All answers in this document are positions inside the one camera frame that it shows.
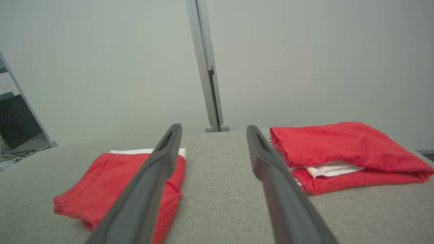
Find grey double partition post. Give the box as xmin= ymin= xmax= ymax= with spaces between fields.
xmin=185 ymin=0 xmax=225 ymax=133

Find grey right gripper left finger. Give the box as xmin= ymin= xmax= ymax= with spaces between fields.
xmin=85 ymin=123 xmax=182 ymax=244

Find dark cabinet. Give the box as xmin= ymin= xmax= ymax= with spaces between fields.
xmin=0 ymin=95 xmax=43 ymax=149

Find red and white basketball jersey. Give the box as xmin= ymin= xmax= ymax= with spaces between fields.
xmin=270 ymin=122 xmax=434 ymax=196

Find thin white cable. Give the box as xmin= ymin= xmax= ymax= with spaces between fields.
xmin=0 ymin=146 xmax=51 ymax=163

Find grey metal partition post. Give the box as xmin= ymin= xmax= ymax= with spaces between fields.
xmin=0 ymin=51 xmax=58 ymax=148

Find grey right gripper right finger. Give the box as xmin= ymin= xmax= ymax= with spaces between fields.
xmin=246 ymin=125 xmax=339 ymax=244

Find red basketball shorts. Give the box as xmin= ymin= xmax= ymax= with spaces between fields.
xmin=53 ymin=148 xmax=186 ymax=244

